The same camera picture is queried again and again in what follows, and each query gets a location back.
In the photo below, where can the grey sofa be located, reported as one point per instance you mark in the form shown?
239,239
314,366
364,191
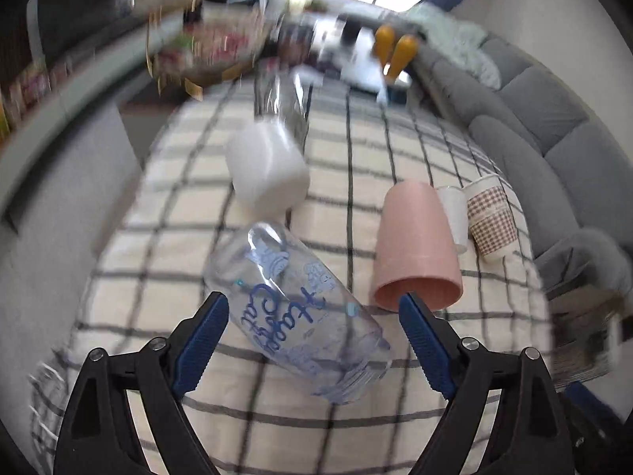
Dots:
534,128

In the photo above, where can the light green blanket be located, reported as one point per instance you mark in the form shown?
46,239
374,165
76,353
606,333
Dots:
457,39

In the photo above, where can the small white paper cup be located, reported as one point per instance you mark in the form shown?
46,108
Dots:
456,216

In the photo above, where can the clear glass cup blue print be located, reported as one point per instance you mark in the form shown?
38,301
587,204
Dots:
301,310

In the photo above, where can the checkered tablecloth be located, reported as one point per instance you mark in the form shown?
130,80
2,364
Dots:
316,257

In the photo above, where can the brown checkered paper cup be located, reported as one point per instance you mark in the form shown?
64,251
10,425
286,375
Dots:
490,221

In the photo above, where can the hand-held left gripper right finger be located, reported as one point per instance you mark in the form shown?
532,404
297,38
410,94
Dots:
429,344

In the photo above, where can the white plastic cup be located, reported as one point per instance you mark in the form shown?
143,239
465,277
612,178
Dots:
267,167

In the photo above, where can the pink plastic cup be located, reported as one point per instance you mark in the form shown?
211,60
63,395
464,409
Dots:
416,247

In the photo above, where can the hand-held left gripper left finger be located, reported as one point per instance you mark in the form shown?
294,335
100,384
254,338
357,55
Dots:
202,337

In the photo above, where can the grey fluffy cushion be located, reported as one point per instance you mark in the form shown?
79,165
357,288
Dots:
588,260

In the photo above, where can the grey shelf unit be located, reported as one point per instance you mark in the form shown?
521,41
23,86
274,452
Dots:
64,84

